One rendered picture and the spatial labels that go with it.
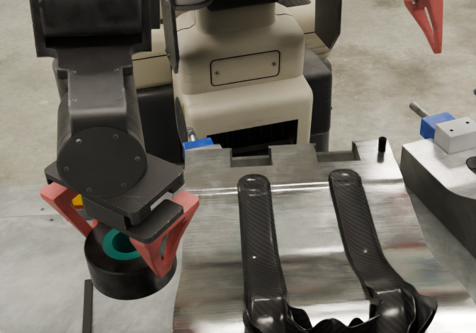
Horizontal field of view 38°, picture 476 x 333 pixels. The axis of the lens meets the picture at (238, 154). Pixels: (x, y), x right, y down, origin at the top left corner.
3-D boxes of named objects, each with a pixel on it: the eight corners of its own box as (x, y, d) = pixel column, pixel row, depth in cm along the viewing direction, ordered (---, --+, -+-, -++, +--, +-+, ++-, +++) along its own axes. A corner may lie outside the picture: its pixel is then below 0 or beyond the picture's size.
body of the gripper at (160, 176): (137, 232, 54) (122, 156, 50) (45, 188, 59) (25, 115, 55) (188, 186, 58) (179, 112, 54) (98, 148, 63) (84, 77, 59)
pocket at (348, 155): (312, 166, 92) (313, 142, 90) (353, 164, 92) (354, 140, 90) (317, 187, 88) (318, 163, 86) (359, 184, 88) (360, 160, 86)
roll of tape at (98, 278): (72, 277, 64) (64, 250, 62) (130, 226, 69) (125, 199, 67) (137, 314, 60) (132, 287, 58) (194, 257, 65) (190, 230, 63)
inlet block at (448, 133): (396, 123, 104) (399, 92, 101) (425, 117, 106) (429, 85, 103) (445, 171, 94) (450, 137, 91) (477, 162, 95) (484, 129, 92)
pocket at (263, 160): (230, 171, 92) (229, 147, 90) (270, 168, 92) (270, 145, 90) (231, 192, 88) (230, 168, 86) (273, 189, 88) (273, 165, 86)
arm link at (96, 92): (154, -42, 50) (28, -40, 48) (174, 31, 41) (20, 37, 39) (157, 102, 57) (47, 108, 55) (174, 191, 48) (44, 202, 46)
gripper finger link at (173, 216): (159, 309, 58) (144, 227, 53) (97, 275, 62) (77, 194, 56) (207, 259, 63) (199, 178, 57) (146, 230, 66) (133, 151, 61)
